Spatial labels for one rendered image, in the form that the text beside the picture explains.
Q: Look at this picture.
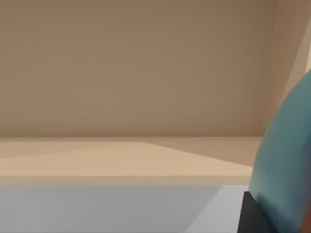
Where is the teal bottle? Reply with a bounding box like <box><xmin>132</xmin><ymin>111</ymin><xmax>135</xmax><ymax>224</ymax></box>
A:
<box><xmin>248</xmin><ymin>69</ymin><xmax>311</xmax><ymax>233</ymax></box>

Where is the open wooden shelf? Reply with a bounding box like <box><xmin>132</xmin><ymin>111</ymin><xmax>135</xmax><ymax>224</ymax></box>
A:
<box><xmin>0</xmin><ymin>0</ymin><xmax>311</xmax><ymax>187</ymax></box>

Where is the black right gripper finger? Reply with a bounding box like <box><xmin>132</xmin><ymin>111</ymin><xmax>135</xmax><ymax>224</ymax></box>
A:
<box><xmin>237</xmin><ymin>191</ymin><xmax>277</xmax><ymax>233</ymax></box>

